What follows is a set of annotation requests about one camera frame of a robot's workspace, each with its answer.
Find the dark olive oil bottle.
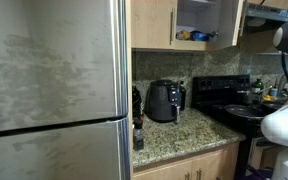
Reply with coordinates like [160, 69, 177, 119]
[178, 80, 187, 112]

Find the black range hood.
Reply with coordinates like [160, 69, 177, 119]
[242, 1, 288, 34]

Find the green bottle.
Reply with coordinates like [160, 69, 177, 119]
[251, 78, 265, 103]

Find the yellow sponge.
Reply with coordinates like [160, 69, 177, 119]
[262, 94, 278, 102]

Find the wooden cabinet door white inside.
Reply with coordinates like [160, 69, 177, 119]
[206, 0, 245, 52]

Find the closed wooden upper cabinet door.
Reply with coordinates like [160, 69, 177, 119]
[130, 0, 178, 50]

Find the steel kitchen sink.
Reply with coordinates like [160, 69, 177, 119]
[263, 96, 288, 113]

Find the silver handle of closed door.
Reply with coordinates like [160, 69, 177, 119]
[169, 8, 175, 46]

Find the black air fryer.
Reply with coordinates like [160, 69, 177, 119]
[145, 79, 182, 124]

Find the small dark pot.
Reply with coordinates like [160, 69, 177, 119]
[237, 89, 253, 106]

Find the blue dish soap bottle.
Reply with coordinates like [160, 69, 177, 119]
[269, 85, 280, 98]

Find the wooden upper cabinet carcass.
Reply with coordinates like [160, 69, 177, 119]
[130, 0, 218, 52]

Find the yellow item in cabinet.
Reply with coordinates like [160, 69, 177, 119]
[181, 29, 192, 41]

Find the wooden lower cabinet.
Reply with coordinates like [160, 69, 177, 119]
[132, 141, 241, 180]

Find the stainless steel refrigerator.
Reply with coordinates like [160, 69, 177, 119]
[0, 0, 133, 180]

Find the dark spice jar black cap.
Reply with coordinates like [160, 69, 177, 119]
[132, 117, 146, 152]

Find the long silver cabinet door handle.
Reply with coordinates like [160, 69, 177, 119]
[239, 11, 248, 37]

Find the black frying pan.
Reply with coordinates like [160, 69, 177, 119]
[223, 104, 268, 121]

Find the silver sink faucet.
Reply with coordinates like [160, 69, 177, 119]
[277, 73, 288, 96]

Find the blue bag box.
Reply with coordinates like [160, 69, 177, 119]
[190, 30, 212, 42]

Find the black electric stove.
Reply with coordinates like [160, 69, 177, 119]
[192, 74, 278, 180]

